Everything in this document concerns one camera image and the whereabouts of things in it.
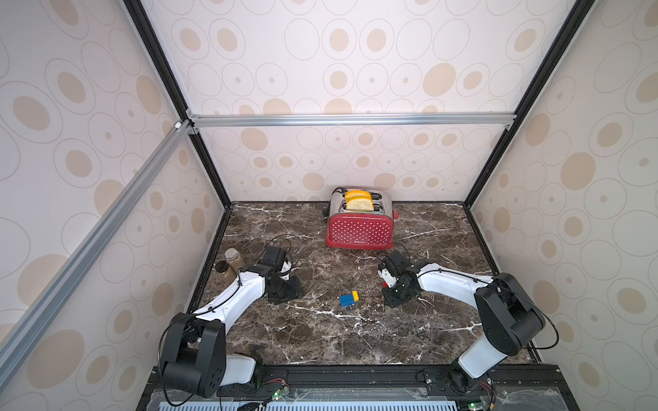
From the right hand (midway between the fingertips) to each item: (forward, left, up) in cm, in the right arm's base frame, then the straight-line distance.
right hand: (389, 303), depth 90 cm
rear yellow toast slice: (+32, +12, +22) cm, 41 cm away
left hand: (-1, +29, +8) cm, 30 cm away
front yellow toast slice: (+28, +11, +22) cm, 37 cm away
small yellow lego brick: (0, +12, +4) cm, 13 cm away
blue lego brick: (0, +15, +2) cm, 15 cm away
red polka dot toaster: (+22, +7, +14) cm, 27 cm away
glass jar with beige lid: (+9, +55, +12) cm, 57 cm away
